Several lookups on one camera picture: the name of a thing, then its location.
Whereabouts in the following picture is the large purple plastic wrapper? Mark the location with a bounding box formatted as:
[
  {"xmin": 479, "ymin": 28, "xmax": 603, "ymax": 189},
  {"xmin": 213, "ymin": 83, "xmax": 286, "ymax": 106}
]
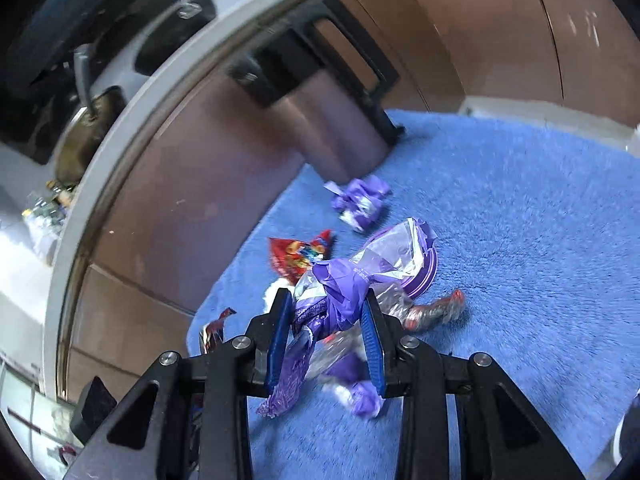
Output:
[{"xmin": 257, "ymin": 218, "xmax": 437, "ymax": 419}]

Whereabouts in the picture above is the red snack wrapper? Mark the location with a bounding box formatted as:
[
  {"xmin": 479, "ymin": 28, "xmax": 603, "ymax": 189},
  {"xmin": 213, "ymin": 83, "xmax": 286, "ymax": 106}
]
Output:
[{"xmin": 269, "ymin": 230, "xmax": 332, "ymax": 285}]

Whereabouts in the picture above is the brown kitchen cabinet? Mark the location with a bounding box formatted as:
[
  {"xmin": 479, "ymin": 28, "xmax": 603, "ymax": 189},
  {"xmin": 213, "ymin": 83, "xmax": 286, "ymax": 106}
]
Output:
[{"xmin": 41, "ymin": 0, "xmax": 639, "ymax": 401}]

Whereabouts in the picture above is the red silver candy wrapper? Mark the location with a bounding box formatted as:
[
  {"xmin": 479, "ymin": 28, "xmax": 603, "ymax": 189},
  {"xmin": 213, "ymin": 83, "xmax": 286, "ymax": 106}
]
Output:
[{"xmin": 402, "ymin": 289, "xmax": 465, "ymax": 333}]

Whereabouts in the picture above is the blue fuzzy table cloth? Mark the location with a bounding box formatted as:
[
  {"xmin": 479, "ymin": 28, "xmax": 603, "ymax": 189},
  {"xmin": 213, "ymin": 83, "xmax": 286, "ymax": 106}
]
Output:
[{"xmin": 186, "ymin": 110, "xmax": 639, "ymax": 479}]

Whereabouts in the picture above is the small crumpled purple wrapper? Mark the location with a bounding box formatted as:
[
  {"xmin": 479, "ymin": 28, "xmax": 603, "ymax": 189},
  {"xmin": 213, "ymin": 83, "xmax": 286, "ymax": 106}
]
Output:
[{"xmin": 323, "ymin": 174, "xmax": 390, "ymax": 233}]

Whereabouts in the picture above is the brass wok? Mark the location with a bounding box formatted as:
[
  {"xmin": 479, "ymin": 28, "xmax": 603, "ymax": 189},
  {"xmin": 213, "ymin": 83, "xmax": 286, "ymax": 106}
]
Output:
[{"xmin": 54, "ymin": 44, "xmax": 126, "ymax": 186}]

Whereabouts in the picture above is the steel electric kettle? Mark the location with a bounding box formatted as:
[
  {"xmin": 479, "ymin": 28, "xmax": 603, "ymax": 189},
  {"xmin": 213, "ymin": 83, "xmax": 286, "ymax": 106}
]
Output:
[{"xmin": 228, "ymin": 0, "xmax": 401, "ymax": 183}]

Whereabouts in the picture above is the black frying pan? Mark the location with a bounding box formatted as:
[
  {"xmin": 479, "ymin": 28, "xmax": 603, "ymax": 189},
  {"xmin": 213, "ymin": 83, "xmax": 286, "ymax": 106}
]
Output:
[{"xmin": 134, "ymin": 0, "xmax": 217, "ymax": 76}]

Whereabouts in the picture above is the black range hood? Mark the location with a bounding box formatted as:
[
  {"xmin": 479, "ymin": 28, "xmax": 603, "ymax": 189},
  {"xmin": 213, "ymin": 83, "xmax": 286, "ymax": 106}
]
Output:
[{"xmin": 0, "ymin": 0, "xmax": 172, "ymax": 101}]

